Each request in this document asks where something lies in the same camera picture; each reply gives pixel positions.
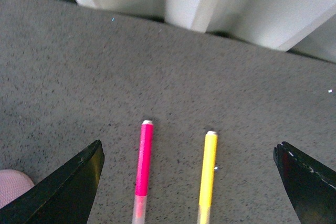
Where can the pink mesh cup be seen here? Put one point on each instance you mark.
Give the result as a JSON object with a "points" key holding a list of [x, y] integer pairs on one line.
{"points": [[13, 184]]}

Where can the pink highlighter pen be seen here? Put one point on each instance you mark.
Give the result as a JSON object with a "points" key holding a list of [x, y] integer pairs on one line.
{"points": [[143, 172]]}

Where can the yellow highlighter pen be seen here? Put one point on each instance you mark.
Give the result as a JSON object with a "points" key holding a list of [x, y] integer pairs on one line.
{"points": [[207, 177]]}

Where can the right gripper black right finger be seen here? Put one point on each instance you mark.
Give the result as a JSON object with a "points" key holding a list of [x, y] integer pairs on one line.
{"points": [[309, 184]]}

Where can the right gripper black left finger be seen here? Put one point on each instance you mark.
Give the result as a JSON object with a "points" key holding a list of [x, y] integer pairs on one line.
{"points": [[65, 196]]}

